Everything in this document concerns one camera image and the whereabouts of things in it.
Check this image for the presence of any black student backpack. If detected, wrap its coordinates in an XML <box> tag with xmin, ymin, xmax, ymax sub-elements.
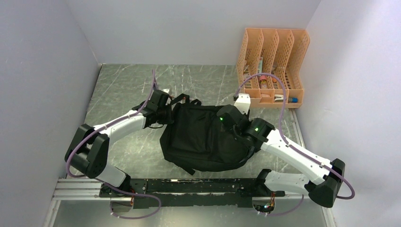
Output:
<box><xmin>160</xmin><ymin>94</ymin><xmax>257</xmax><ymax>175</ymax></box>

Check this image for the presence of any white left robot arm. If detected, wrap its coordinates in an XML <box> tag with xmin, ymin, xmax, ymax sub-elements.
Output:
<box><xmin>65</xmin><ymin>89</ymin><xmax>172</xmax><ymax>197</ymax></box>

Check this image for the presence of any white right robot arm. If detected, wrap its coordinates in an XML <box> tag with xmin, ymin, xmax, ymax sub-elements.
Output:
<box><xmin>217</xmin><ymin>105</ymin><xmax>345</xmax><ymax>208</ymax></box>

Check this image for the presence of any pink bottle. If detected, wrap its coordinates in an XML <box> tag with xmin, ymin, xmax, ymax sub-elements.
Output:
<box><xmin>258</xmin><ymin>75</ymin><xmax>268</xmax><ymax>89</ymax></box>

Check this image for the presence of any white stapler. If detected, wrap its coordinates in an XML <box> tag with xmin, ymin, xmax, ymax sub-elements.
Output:
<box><xmin>273</xmin><ymin>94</ymin><xmax>287</xmax><ymax>103</ymax></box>

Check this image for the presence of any tall white green box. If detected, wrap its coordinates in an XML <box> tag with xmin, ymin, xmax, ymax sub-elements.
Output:
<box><xmin>257</xmin><ymin>56</ymin><xmax>263</xmax><ymax>73</ymax></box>

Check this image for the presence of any grey blue sharpener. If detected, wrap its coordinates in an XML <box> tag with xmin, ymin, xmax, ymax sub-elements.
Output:
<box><xmin>288</xmin><ymin>97</ymin><xmax>298</xmax><ymax>103</ymax></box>

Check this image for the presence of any orange plastic desk organizer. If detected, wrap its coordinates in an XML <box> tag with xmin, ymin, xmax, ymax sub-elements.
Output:
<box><xmin>236</xmin><ymin>28</ymin><xmax>310</xmax><ymax>109</ymax></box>

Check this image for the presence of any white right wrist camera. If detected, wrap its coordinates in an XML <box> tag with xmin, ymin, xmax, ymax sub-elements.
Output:
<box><xmin>234</xmin><ymin>93</ymin><xmax>251</xmax><ymax>114</ymax></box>

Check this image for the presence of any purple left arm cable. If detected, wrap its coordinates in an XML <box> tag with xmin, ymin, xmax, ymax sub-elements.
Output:
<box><xmin>65</xmin><ymin>69</ymin><xmax>162</xmax><ymax>220</ymax></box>

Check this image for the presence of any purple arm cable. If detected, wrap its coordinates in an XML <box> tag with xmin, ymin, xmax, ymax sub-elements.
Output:
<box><xmin>233</xmin><ymin>72</ymin><xmax>356</xmax><ymax>217</ymax></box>
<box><xmin>65</xmin><ymin>69</ymin><xmax>162</xmax><ymax>220</ymax></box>

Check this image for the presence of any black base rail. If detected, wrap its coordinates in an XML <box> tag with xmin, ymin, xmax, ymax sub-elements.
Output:
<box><xmin>99</xmin><ymin>178</ymin><xmax>285</xmax><ymax>209</ymax></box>

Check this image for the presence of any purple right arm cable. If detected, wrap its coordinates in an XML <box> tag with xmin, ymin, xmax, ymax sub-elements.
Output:
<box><xmin>233</xmin><ymin>72</ymin><xmax>356</xmax><ymax>217</ymax></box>

